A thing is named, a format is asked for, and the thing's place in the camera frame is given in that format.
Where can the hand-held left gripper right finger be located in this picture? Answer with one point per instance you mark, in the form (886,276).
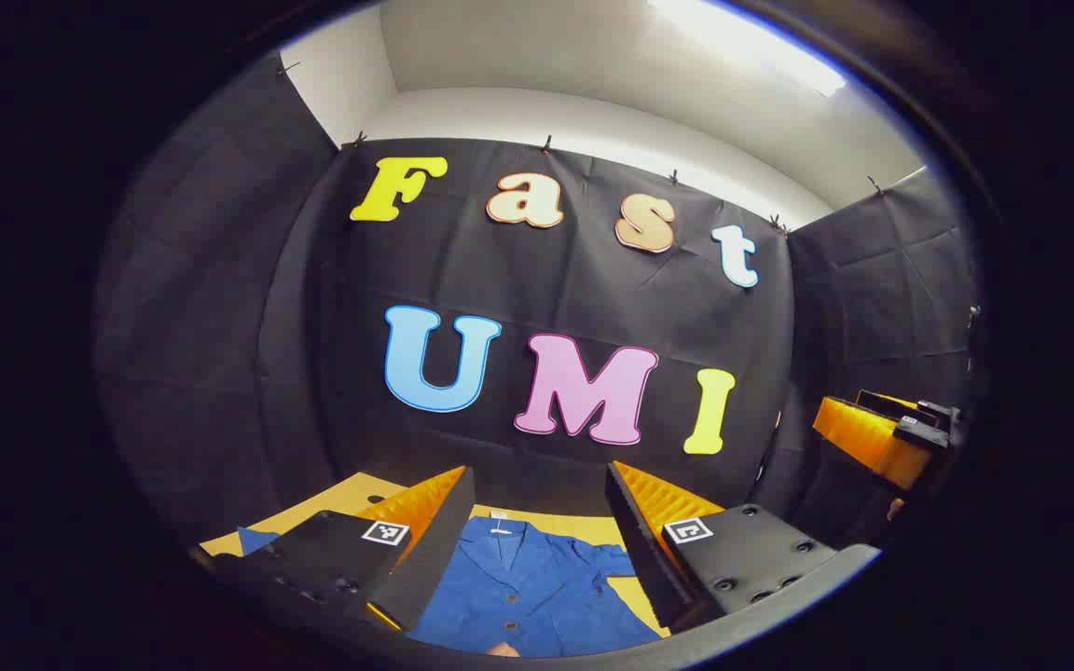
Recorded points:
(644,550)

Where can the blue button shirt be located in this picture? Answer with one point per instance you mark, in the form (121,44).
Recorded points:
(537,587)

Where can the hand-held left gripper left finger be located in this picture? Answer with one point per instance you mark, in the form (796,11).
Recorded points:
(425,559)

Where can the black backdrop cloth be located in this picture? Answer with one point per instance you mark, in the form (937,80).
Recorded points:
(593,280)

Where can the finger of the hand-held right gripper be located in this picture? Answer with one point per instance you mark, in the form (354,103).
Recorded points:
(887,399)
(863,443)

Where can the row of black cloth clips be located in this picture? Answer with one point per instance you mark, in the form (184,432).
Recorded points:
(546,143)

